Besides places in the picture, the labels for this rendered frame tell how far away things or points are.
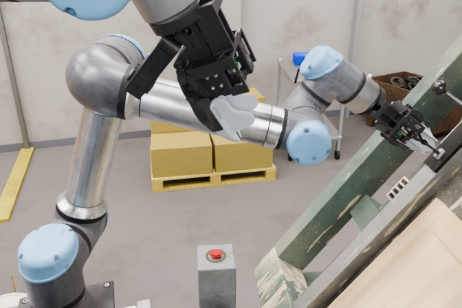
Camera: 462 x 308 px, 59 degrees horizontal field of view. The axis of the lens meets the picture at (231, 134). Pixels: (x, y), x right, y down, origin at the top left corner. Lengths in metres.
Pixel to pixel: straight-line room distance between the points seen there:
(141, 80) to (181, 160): 2.90
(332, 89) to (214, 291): 0.81
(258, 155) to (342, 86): 2.75
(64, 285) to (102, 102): 0.42
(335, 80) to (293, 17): 3.92
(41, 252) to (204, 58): 0.58
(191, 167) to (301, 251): 2.18
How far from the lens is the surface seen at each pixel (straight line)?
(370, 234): 1.15
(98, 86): 0.72
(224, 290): 1.39
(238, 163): 3.52
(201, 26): 0.48
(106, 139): 0.91
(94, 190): 0.98
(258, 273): 1.47
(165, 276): 2.72
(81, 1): 0.35
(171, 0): 0.46
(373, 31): 5.25
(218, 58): 0.49
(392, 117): 0.90
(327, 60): 0.80
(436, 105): 1.32
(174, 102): 0.70
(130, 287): 2.69
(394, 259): 1.09
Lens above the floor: 1.80
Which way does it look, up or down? 23 degrees down
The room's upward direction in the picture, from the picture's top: straight up
